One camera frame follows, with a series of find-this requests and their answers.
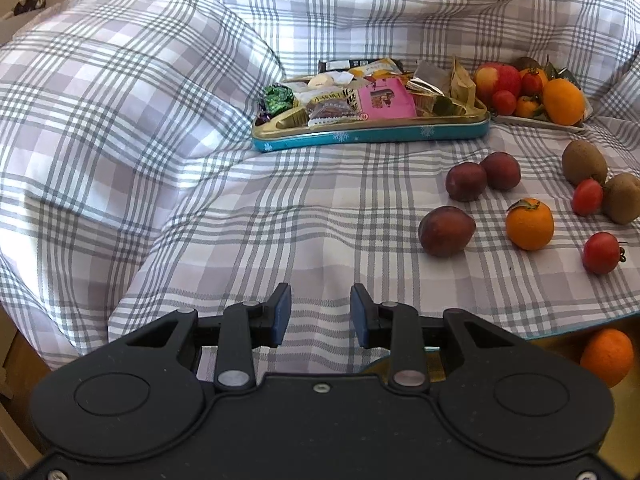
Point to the green foil candy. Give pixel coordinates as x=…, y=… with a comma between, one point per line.
x=276, y=106
x=280, y=92

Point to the cream round pastry packet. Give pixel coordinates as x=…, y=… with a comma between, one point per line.
x=318, y=81

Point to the green leaves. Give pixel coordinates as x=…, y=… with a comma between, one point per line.
x=562, y=72

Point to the dark red pointed plum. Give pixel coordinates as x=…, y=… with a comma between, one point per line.
x=445, y=232

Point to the small brown kiwi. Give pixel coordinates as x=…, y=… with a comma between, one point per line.
x=526, y=63

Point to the white plate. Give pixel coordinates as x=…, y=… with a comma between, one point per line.
x=515, y=121

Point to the oval large orange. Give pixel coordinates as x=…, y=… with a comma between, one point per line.
x=563, y=102

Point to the red yellow apple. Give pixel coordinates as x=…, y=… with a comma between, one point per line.
x=495, y=82

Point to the small mandarin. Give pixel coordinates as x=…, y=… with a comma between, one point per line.
x=527, y=106

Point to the white crumpled wrapper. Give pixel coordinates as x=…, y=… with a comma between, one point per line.
x=341, y=78

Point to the mandarin with green stem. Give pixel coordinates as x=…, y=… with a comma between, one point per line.
x=530, y=227

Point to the clear packet brown cake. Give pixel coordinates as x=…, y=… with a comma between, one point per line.
x=330, y=112

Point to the teal snowflake tin tray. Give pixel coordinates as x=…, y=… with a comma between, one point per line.
x=375, y=135

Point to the purple foil candy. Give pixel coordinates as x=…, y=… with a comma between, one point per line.
x=262, y=119

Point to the yellow snack packet black print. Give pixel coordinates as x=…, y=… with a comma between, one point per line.
x=380, y=74

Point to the dark brown patterned object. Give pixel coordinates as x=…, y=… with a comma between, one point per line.
x=29, y=3

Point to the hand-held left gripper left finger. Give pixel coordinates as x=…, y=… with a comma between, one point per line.
x=282, y=316

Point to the brown paper packet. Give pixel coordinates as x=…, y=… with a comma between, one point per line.
x=462, y=85

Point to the red cherry tomato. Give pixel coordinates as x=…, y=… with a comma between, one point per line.
x=532, y=82
x=601, y=253
x=587, y=197
x=504, y=102

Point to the white snack packet black print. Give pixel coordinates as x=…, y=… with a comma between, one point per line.
x=330, y=94

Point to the yellow white snack packet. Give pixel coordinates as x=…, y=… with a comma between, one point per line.
x=377, y=66

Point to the silver foil packet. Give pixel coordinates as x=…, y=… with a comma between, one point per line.
x=427, y=77

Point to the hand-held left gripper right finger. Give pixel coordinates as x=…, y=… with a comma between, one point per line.
x=359, y=316

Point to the pink snack packet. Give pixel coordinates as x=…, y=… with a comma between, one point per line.
x=387, y=100

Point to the round orange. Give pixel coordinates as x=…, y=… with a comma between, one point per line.
x=606, y=358
x=544, y=76

